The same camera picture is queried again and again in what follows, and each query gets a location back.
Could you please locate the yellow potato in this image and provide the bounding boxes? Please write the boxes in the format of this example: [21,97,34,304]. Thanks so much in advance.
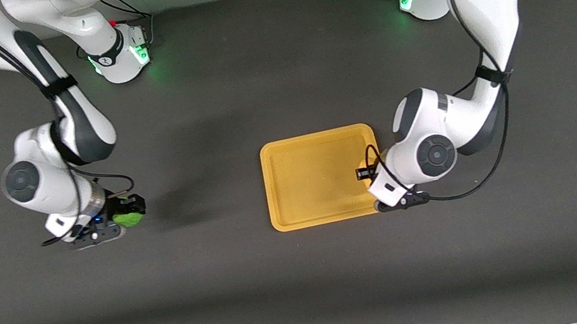
[358,157,383,192]

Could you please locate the yellow plastic tray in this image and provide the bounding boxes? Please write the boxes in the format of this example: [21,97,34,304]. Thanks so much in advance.
[257,120,395,235]

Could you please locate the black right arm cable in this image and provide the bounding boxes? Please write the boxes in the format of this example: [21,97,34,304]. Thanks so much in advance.
[0,0,144,255]

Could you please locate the black right base cables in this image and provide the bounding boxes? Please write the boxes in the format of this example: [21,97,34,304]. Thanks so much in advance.
[67,0,160,63]

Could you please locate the green apple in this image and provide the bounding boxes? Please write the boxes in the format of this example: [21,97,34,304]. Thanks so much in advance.
[113,209,147,230]

